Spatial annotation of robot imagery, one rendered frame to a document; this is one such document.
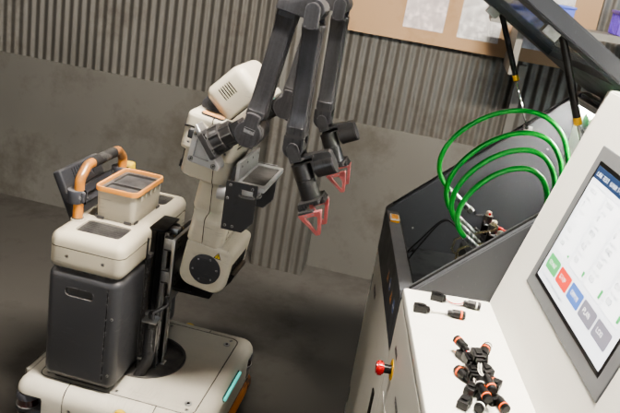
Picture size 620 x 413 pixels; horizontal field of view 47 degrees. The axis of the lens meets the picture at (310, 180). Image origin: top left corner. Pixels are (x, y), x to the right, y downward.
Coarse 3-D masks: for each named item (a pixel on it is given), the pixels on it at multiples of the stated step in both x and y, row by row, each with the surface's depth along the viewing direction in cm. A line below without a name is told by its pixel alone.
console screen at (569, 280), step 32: (608, 160) 146; (608, 192) 141; (576, 224) 149; (608, 224) 136; (544, 256) 157; (576, 256) 143; (608, 256) 131; (544, 288) 151; (576, 288) 138; (608, 288) 127; (576, 320) 133; (608, 320) 123; (576, 352) 129; (608, 352) 119; (608, 384) 116
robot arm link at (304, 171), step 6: (300, 162) 199; (306, 162) 198; (312, 162) 198; (294, 168) 198; (300, 168) 198; (306, 168) 198; (312, 168) 198; (294, 174) 199; (300, 174) 198; (306, 174) 198; (312, 174) 199; (300, 180) 199; (306, 180) 198
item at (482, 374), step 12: (456, 336) 150; (468, 348) 148; (480, 348) 143; (468, 360) 143; (480, 360) 141; (456, 372) 142; (468, 372) 140; (480, 372) 139; (492, 372) 141; (468, 384) 137; (480, 384) 135; (492, 384) 134; (468, 396) 132; (492, 396) 132; (468, 408) 131; (480, 408) 131; (504, 408) 132
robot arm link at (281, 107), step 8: (328, 0) 225; (296, 56) 233; (296, 64) 234; (288, 80) 236; (288, 88) 236; (280, 96) 237; (288, 96) 235; (280, 104) 236; (288, 104) 236; (280, 112) 237; (288, 112) 237
